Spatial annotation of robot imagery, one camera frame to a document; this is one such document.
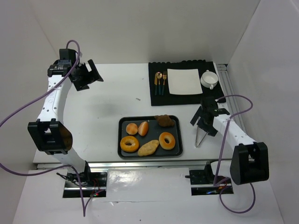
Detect white square plate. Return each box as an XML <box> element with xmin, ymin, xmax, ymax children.
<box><xmin>167</xmin><ymin>69</ymin><xmax>203</xmax><ymax>95</ymax></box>

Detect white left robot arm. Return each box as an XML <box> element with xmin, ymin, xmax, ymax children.
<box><xmin>28</xmin><ymin>59</ymin><xmax>103</xmax><ymax>182</ymax></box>

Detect round bun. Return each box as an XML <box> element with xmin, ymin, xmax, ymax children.
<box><xmin>126</xmin><ymin>123</ymin><xmax>138</xmax><ymax>135</ymax></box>

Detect oblong tan bread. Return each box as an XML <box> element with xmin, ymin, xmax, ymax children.
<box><xmin>137</xmin><ymin>140</ymin><xmax>159</xmax><ymax>156</ymax></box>

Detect gold fork teal handle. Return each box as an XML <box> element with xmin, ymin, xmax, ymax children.
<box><xmin>162</xmin><ymin>71</ymin><xmax>167</xmax><ymax>96</ymax></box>

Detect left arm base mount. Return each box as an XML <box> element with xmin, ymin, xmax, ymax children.
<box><xmin>56</xmin><ymin>171</ymin><xmax>107</xmax><ymax>198</ymax></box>

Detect left orange bagel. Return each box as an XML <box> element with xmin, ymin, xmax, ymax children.
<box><xmin>120</xmin><ymin>136</ymin><xmax>140</xmax><ymax>153</ymax></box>

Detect orange bread roll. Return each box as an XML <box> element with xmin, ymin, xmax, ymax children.
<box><xmin>138</xmin><ymin>121</ymin><xmax>149</xmax><ymax>136</ymax></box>

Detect metal tongs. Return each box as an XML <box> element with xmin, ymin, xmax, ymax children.
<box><xmin>195</xmin><ymin>127</ymin><xmax>207</xmax><ymax>148</ymax></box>

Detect aluminium side rail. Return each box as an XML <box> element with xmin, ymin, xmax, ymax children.
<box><xmin>214</xmin><ymin>63</ymin><xmax>246</xmax><ymax>132</ymax></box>

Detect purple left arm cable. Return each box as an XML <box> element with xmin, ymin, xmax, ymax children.
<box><xmin>0</xmin><ymin>40</ymin><xmax>99</xmax><ymax>217</ymax></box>

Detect black placemat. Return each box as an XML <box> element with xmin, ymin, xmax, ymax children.
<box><xmin>148</xmin><ymin>60</ymin><xmax>224</xmax><ymax>106</ymax></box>

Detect right pale bagel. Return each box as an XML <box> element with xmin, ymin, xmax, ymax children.
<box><xmin>159</xmin><ymin>132</ymin><xmax>176</xmax><ymax>150</ymax></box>

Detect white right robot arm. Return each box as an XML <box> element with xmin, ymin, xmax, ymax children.
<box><xmin>190</xmin><ymin>96</ymin><xmax>269</xmax><ymax>185</ymax></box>

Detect dark brown croissant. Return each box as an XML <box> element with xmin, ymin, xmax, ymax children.
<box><xmin>154</xmin><ymin>114</ymin><xmax>175</xmax><ymax>127</ymax></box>

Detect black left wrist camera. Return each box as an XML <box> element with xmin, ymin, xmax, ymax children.
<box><xmin>59</xmin><ymin>49</ymin><xmax>77</xmax><ymax>65</ymax></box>

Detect black baking tray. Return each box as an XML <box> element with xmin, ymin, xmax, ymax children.
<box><xmin>118</xmin><ymin>115</ymin><xmax>183</xmax><ymax>159</ymax></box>

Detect gold spoon teal handle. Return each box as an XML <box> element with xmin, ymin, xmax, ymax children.
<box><xmin>157</xmin><ymin>72</ymin><xmax>163</xmax><ymax>95</ymax></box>

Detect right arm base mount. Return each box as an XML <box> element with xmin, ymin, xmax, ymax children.
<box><xmin>185</xmin><ymin>164</ymin><xmax>234</xmax><ymax>196</ymax></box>

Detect gold knife teal handle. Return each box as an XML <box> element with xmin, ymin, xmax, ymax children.
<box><xmin>154</xmin><ymin>73</ymin><xmax>158</xmax><ymax>96</ymax></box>

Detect white cup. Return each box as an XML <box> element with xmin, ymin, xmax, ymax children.
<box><xmin>200</xmin><ymin>70</ymin><xmax>219</xmax><ymax>90</ymax></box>

